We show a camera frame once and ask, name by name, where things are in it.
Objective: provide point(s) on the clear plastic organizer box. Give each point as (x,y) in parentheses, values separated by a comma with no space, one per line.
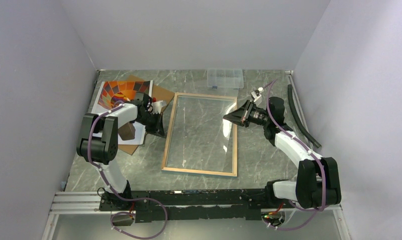
(231,78)

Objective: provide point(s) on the black base bar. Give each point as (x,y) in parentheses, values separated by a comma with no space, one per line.
(197,213)

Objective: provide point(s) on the clear glass pane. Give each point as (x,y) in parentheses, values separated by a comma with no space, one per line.
(204,132)

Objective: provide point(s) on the blue picture frame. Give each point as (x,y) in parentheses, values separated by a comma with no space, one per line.
(166,149)

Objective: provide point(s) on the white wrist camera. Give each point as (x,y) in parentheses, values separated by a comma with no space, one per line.
(159,106)
(256,95)

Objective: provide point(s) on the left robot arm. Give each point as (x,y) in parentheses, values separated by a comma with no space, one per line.
(99,137)

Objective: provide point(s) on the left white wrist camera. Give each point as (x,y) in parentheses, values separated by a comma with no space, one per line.
(159,106)

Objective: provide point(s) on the aluminium rail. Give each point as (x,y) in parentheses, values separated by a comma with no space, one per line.
(94,202)

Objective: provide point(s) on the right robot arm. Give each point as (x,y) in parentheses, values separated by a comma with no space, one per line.
(317,182)

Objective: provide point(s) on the hot air balloon photo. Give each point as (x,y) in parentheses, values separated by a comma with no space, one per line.
(112,91)

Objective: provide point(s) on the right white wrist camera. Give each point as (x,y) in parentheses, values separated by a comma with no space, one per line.
(256,95)

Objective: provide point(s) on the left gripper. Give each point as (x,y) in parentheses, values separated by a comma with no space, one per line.
(158,129)

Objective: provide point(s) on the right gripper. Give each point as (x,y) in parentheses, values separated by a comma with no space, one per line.
(240,116)

